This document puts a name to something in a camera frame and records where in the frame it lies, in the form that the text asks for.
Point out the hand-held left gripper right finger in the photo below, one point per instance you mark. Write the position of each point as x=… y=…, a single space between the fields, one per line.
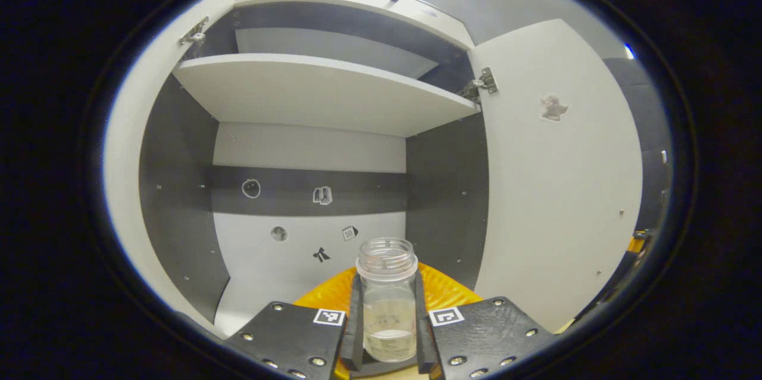
x=482 y=335

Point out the metal door hinge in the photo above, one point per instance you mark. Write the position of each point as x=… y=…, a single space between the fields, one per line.
x=479 y=83
x=195 y=33

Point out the white cabinet shelf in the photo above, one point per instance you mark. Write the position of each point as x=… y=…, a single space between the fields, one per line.
x=321 y=91

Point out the dark quilted cloth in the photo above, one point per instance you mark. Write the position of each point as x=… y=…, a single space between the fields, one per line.
x=649 y=130

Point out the white and grey cabinet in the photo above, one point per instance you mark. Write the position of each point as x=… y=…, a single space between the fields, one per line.
x=286 y=249

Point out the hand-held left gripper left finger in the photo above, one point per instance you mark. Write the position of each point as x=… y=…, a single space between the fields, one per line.
x=297 y=335

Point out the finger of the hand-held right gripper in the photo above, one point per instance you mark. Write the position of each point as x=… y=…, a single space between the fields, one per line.
x=637 y=244

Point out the clear glass bottle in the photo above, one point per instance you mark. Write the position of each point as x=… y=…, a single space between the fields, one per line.
x=388 y=308

